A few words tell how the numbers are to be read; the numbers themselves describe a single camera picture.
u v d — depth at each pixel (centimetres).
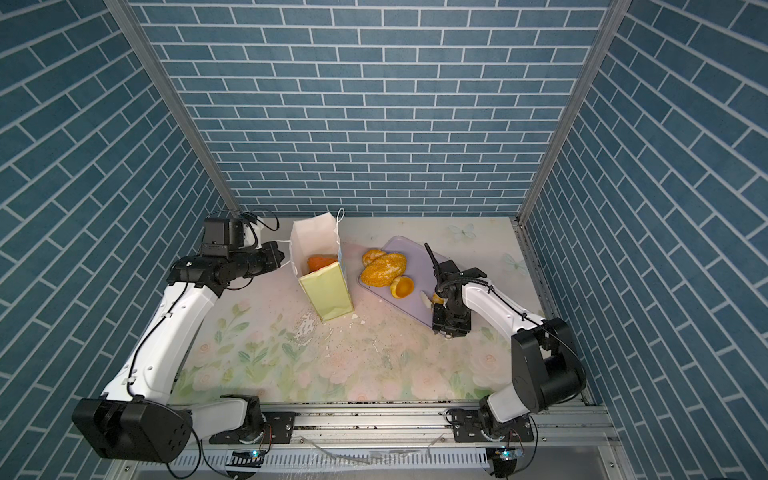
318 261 89
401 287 96
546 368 44
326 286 78
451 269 73
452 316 72
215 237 56
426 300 93
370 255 102
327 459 70
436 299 94
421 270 108
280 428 74
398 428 75
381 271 96
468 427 74
